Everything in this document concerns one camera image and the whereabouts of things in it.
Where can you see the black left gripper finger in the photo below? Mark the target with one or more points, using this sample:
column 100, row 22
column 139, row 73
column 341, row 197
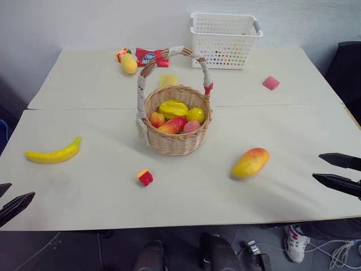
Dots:
column 17, row 206
column 4, row 188

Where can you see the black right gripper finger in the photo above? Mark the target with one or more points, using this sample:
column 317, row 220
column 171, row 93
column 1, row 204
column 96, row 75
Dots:
column 341, row 185
column 344, row 161

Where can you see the white perforated plastic basket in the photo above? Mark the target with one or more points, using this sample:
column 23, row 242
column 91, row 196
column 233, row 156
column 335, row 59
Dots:
column 225, row 36

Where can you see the dark trouser leg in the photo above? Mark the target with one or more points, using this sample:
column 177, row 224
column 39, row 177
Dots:
column 330, row 230

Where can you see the yellow toy banana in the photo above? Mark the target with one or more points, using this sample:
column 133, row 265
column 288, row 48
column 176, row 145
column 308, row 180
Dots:
column 50, row 156

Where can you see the white and red sneaker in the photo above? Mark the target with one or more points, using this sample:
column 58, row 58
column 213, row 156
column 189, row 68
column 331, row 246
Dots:
column 296, row 245

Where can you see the red and yellow toy mango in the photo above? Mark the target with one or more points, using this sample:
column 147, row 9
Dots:
column 172, row 125
column 249, row 163

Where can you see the pink sponge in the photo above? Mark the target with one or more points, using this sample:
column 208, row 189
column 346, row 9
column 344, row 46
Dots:
column 270, row 83

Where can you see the black device with metal clip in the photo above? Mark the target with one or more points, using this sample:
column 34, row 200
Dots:
column 260, row 259

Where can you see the red and yellow toy block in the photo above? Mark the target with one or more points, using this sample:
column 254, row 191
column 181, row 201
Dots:
column 145, row 178

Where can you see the dark rounded shape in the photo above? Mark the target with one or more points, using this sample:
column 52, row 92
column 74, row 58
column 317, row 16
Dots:
column 149, row 257
column 220, row 254

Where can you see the yellow toy lemon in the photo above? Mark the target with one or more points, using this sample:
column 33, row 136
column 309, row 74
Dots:
column 195, row 115

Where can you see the pink toy peach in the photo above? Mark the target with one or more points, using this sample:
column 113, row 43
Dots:
column 191, row 127

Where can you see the orange and red toy apple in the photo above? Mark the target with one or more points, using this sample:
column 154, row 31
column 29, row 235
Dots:
column 156, row 119

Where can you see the small orange toy carton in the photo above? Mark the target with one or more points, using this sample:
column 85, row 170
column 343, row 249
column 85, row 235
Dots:
column 119, row 54

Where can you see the yellow toy starfruit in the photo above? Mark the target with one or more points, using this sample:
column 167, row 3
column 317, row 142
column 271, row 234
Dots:
column 172, row 109

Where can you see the yellow sponge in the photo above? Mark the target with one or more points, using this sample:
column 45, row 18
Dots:
column 169, row 80

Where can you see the red snack bag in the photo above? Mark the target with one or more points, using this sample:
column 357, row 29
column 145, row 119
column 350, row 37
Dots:
column 146, row 55

